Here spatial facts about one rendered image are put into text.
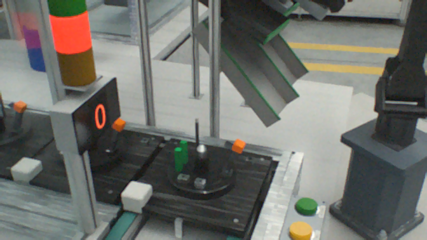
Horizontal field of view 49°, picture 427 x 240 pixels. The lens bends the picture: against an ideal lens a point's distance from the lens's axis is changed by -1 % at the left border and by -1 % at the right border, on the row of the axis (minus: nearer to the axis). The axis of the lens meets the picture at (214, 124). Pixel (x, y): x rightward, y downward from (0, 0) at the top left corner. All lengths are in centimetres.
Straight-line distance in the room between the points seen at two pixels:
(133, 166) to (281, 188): 31
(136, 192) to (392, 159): 47
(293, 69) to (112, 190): 63
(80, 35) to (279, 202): 50
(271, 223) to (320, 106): 66
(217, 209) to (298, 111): 62
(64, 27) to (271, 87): 64
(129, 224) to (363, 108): 86
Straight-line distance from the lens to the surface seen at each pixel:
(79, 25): 66
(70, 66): 68
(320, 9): 116
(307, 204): 91
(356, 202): 101
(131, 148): 106
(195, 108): 142
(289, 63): 131
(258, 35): 100
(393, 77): 90
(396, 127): 93
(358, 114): 146
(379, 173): 94
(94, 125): 71
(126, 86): 158
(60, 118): 68
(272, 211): 91
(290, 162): 104
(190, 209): 89
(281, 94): 119
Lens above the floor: 156
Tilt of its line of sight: 31 degrees down
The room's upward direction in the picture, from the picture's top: straight up
